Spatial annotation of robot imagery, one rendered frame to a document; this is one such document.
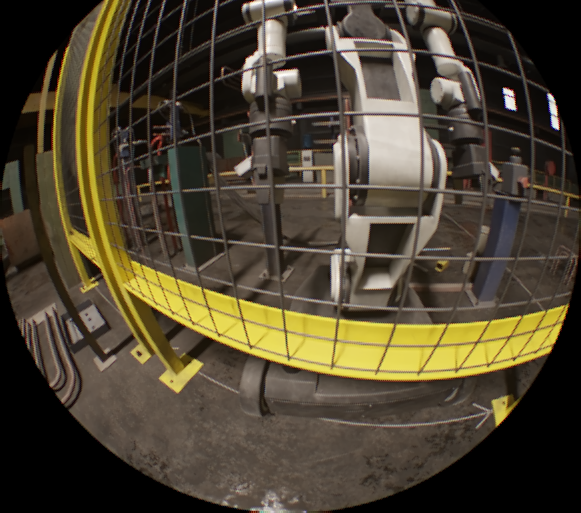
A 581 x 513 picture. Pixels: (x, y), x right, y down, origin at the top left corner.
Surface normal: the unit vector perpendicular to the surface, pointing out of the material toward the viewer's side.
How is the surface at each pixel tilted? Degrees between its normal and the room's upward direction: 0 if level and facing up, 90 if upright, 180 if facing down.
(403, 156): 74
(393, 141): 66
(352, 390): 0
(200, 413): 0
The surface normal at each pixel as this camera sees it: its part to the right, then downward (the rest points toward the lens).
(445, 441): -0.06, -0.96
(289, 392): -0.16, -0.47
